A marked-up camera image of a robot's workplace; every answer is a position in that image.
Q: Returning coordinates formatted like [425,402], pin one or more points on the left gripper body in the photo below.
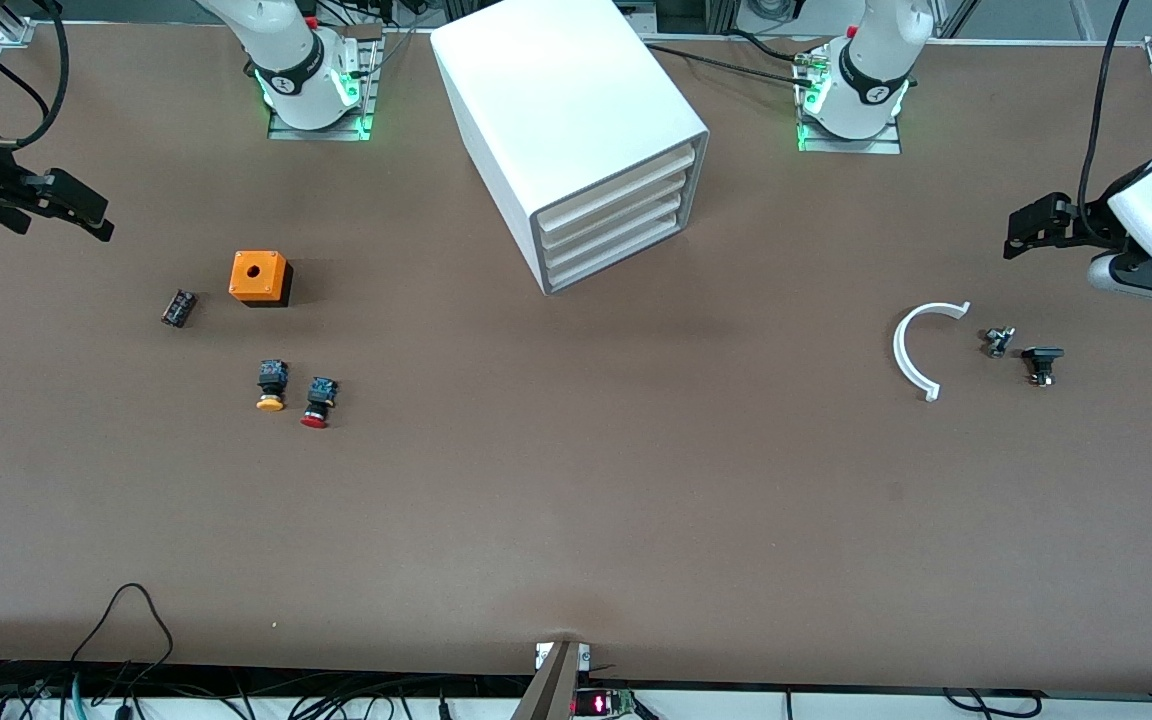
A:
[1095,213]

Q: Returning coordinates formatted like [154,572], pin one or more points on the white drawer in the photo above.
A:
[616,214]
[616,190]
[616,262]
[616,238]

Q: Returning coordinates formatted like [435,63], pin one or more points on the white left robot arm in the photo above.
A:
[871,70]

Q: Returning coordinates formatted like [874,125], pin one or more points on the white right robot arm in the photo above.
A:
[286,60]

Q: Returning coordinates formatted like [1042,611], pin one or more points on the black push button part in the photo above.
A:
[1041,362]

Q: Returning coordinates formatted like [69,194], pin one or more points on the white drawer cabinet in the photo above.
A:
[556,90]

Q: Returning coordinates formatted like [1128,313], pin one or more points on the small black connector block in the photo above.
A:
[179,308]

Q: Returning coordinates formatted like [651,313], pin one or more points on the white curved plastic arc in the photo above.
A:
[898,350]

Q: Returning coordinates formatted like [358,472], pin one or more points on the small red lit device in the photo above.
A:
[601,703]

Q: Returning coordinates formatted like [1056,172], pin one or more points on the small metal switch part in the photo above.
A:
[998,342]

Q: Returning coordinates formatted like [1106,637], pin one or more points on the orange button enclosure box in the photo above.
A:
[258,276]

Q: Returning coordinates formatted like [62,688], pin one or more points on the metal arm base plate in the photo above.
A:
[851,145]
[361,110]

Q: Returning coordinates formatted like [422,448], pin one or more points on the yellow push button switch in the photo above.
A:
[271,385]

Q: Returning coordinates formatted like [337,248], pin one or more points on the red push button switch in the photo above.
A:
[319,402]

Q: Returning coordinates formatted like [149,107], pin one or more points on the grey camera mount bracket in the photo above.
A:
[548,690]

